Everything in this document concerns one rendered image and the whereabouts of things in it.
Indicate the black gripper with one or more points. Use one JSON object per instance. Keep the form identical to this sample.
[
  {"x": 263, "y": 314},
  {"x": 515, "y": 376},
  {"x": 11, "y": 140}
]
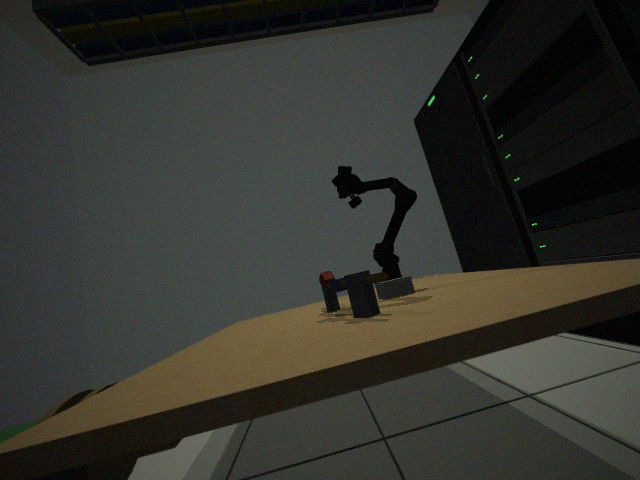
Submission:
[{"x": 355, "y": 201}]

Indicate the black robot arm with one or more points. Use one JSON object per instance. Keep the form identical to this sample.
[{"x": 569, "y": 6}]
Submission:
[{"x": 405, "y": 198}]

